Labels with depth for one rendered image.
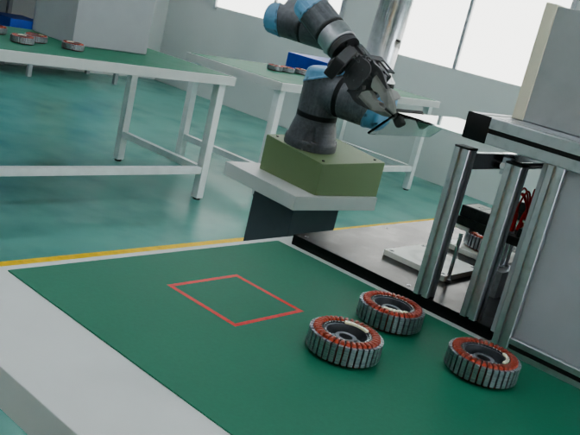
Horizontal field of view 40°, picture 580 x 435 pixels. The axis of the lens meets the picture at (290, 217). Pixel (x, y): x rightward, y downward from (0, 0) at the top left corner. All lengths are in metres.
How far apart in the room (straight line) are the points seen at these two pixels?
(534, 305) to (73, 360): 0.75
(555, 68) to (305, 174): 0.90
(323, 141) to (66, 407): 1.43
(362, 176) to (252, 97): 6.30
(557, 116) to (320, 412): 0.70
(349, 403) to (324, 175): 1.15
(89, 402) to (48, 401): 0.04
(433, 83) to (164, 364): 6.28
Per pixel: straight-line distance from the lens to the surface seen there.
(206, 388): 1.00
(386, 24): 2.12
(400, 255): 1.65
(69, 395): 0.95
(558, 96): 1.45
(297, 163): 2.18
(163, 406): 0.95
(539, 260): 1.36
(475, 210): 1.60
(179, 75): 4.31
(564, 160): 1.32
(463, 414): 1.13
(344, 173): 2.18
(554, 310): 1.36
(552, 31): 1.47
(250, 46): 8.57
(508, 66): 6.87
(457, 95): 7.06
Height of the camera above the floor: 1.22
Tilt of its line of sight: 15 degrees down
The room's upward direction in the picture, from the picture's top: 13 degrees clockwise
